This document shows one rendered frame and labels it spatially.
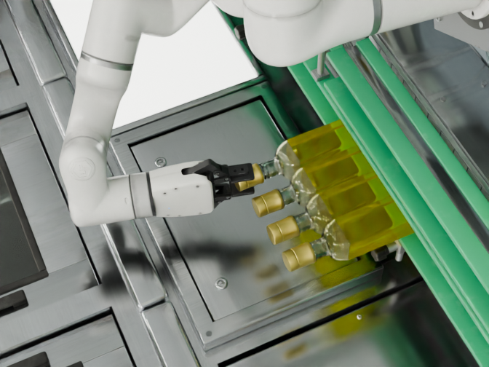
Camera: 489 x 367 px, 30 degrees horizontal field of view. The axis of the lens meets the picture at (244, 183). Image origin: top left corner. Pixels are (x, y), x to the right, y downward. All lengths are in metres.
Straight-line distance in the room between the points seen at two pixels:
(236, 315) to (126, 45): 0.48
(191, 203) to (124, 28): 0.31
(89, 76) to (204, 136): 0.38
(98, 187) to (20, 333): 0.30
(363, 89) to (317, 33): 0.37
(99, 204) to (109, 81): 0.20
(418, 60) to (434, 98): 0.08
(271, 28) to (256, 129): 0.67
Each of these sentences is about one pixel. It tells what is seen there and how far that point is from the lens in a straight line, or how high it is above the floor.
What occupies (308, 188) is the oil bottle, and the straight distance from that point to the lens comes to 1.49.
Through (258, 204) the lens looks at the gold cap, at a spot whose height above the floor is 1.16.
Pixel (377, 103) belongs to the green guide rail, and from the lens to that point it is 1.46.
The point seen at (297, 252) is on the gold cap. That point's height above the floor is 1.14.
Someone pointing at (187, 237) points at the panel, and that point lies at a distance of 1.62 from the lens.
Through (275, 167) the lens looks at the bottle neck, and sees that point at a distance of 1.53.
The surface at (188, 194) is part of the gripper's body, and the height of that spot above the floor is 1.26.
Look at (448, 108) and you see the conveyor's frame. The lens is 1.45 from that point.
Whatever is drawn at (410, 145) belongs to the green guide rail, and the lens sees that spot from 1.42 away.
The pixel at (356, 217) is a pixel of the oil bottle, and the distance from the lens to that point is 1.46.
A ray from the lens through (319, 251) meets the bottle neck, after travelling 1.44.
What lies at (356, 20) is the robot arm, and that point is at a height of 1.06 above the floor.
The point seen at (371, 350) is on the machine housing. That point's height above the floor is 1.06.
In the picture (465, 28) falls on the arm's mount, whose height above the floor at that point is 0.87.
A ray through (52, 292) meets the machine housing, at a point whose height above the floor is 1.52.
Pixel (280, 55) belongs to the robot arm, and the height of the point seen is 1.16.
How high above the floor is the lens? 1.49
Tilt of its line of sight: 13 degrees down
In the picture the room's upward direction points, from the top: 111 degrees counter-clockwise
